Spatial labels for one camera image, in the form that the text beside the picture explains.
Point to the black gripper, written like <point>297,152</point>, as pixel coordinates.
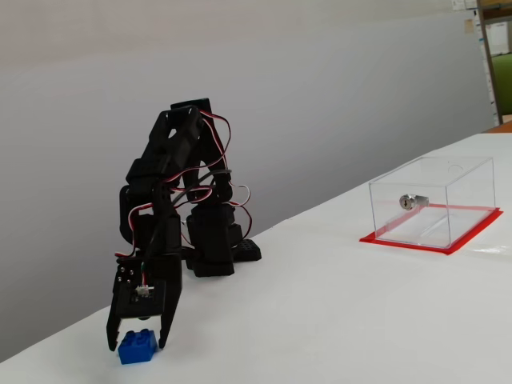
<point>173,276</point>

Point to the blue lego brick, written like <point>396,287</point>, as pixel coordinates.
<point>136,352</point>

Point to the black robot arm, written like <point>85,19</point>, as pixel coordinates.
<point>176,136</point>

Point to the silver box lock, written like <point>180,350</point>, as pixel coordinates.
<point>409,201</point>

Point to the transparent plastic box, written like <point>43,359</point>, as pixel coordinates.
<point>460,176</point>

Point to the white paper sheet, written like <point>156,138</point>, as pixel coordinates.
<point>498,38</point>

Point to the black wrist camera board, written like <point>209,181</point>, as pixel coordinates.
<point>150,302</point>

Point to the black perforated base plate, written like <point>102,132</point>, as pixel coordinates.
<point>249,250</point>

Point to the red base plate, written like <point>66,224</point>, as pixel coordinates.
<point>404,245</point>

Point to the metal shelf post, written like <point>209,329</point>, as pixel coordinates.
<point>490,60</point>

